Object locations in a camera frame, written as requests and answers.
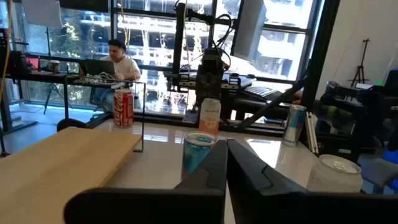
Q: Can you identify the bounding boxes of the Spindrift sparkling water can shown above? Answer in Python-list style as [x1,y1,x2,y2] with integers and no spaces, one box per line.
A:
[198,98,222,136]
[306,154,364,194]

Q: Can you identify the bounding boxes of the small red object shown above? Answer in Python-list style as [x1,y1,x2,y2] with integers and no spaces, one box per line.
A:
[27,56,41,71]

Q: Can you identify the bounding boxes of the blue silver Red Bull can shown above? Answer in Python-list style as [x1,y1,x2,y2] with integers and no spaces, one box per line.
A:
[282,104,308,147]
[181,131,218,181]

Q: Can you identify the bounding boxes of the large glass window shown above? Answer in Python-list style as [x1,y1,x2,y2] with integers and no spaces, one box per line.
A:
[0,0,324,118]

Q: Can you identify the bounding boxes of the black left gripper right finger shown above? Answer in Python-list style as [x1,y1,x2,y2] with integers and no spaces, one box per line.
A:
[226,138,398,224]

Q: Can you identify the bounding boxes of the brown paper cup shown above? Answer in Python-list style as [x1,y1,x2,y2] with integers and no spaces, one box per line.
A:
[49,59,61,74]

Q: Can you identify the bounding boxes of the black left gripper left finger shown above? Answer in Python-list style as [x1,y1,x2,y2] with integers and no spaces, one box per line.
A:
[63,139,229,224]

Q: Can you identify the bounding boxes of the blue office chair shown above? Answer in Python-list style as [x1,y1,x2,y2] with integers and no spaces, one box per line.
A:
[360,149,398,195]

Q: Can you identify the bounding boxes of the yellow hanging cable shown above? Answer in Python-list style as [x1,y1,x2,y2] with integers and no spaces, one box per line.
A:
[0,0,14,97]

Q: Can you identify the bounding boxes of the black tripod stand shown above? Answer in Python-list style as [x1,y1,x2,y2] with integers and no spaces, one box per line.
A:
[348,37,371,88]
[42,27,74,115]

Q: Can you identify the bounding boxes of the red Coca-Cola can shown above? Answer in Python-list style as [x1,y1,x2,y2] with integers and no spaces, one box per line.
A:
[113,88,135,128]

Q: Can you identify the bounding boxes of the white leaning strips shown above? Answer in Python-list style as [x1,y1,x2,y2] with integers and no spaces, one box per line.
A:
[305,111,320,155]

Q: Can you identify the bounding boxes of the grey monitor back panel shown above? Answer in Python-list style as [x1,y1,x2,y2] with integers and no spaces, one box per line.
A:
[231,0,268,62]

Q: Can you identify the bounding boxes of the person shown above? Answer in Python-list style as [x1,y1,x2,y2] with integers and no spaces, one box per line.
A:
[93,39,142,113]

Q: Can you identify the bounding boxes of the wooden shelf with black frame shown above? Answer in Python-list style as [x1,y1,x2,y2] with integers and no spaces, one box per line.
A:
[0,80,147,224]

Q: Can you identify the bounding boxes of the white hanging panel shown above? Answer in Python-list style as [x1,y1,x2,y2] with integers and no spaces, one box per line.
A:
[21,0,63,29]

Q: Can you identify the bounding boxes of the black equipment bench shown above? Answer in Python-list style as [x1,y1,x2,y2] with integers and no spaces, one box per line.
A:
[319,80,398,155]

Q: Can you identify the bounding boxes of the black desk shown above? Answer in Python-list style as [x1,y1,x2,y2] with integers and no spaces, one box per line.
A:
[4,70,147,121]

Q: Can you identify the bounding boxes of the black round base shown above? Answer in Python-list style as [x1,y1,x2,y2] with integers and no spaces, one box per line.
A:
[55,118,87,132]

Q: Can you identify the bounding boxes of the black keyboard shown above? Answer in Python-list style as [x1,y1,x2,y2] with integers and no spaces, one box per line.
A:
[243,85,282,101]

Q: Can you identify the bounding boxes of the dark laptop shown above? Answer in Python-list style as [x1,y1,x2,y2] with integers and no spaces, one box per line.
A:
[79,58,116,77]

